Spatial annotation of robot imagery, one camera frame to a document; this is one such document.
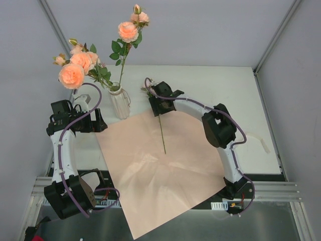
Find pale pink rose stem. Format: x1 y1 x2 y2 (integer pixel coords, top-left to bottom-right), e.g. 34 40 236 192
141 79 167 154

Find orange rose stem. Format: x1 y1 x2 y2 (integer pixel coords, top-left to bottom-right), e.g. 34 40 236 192
68 38 120 91
109 4 150 85
52 52 113 91

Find pink wrapping paper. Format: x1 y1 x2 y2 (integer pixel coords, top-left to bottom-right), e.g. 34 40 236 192
96 110 225 238

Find cream printed ribbon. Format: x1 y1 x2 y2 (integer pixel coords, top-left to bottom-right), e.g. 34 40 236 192
246 132 271 154

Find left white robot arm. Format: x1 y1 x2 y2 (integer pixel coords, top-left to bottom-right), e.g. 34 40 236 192
44 100 107 219

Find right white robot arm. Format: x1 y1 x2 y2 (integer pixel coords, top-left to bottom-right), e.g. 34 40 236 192
144 77 244 200

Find white ribbed ceramic vase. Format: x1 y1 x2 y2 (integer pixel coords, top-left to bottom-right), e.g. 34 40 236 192
108 82 131 119

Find red black object corner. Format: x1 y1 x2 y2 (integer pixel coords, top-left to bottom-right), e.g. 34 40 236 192
24 216 51 241

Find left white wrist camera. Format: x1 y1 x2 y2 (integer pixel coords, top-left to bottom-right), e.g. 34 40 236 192
73 94 91 112

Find left white cable duct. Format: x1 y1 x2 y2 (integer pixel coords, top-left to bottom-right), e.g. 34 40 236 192
41 197 121 209

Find white cable duct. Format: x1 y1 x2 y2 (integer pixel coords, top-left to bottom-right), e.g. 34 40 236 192
211 201 228 211
41 197 121 209

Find left aluminium frame post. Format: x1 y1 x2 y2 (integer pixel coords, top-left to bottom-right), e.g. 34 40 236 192
39 0 85 74

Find aluminium frame post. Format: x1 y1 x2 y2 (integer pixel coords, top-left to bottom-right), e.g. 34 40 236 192
253 0 303 76
39 0 85 74

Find right aluminium frame post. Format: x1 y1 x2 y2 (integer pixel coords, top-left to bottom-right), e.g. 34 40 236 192
253 0 303 76

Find right white cable duct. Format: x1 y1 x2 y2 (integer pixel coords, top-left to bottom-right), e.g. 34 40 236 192
211 201 228 211

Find aluminium front rail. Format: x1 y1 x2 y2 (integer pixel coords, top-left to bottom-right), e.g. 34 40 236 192
254 181 302 202

